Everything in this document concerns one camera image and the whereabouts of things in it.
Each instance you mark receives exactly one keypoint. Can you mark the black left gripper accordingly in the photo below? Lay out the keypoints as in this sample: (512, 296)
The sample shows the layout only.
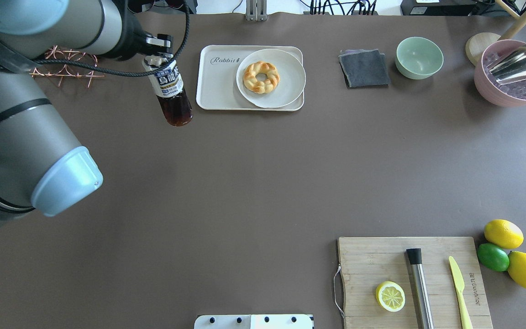
(131, 35)

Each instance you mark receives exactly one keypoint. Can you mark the tea bottle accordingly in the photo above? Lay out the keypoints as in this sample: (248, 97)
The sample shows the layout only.
(168, 87)

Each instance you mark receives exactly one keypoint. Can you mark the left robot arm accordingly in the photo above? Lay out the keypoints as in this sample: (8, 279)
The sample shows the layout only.
(42, 164)

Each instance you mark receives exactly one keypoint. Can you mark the cream rectangular serving tray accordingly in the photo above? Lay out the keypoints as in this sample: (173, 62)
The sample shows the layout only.
(216, 86)

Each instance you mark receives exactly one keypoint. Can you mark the white round plate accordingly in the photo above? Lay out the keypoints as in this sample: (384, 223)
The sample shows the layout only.
(291, 78)

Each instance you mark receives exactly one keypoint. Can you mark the grey folded cloth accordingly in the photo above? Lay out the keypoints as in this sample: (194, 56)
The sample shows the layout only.
(364, 68)

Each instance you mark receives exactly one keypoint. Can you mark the mint green bowl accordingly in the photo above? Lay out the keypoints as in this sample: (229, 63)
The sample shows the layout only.
(418, 58)

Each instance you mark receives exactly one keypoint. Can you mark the wooden cutting board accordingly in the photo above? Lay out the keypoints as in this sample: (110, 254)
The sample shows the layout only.
(368, 261)

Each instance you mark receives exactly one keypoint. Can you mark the round wooden stand base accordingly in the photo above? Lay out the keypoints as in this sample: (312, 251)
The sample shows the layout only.
(476, 45)

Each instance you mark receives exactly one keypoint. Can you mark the steel muddler black tip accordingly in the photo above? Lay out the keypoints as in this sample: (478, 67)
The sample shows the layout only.
(424, 312)

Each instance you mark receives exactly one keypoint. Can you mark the halved lemon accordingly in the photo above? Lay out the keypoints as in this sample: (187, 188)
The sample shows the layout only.
(390, 296)

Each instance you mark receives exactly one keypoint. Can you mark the metal ice scoop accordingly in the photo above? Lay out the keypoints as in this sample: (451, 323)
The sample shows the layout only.
(511, 69)

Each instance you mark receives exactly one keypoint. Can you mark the pink ice bowl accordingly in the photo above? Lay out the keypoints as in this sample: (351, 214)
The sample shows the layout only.
(485, 83)

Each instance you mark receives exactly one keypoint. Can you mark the yellow plastic knife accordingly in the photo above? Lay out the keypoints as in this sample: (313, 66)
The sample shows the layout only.
(459, 285)

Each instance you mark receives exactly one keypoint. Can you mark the yellow lemon upper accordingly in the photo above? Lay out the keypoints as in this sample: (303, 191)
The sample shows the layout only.
(503, 233)

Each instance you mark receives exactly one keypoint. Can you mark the green lime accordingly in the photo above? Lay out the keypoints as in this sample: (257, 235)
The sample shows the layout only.
(493, 257)

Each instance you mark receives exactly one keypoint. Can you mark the copper wire bottle rack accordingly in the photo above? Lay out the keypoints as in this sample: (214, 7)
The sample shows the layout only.
(56, 73)

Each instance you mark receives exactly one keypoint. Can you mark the braided ring bread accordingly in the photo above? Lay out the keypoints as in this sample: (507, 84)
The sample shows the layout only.
(261, 77)

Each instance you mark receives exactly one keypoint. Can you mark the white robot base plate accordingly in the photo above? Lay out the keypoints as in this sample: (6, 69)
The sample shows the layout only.
(255, 321)

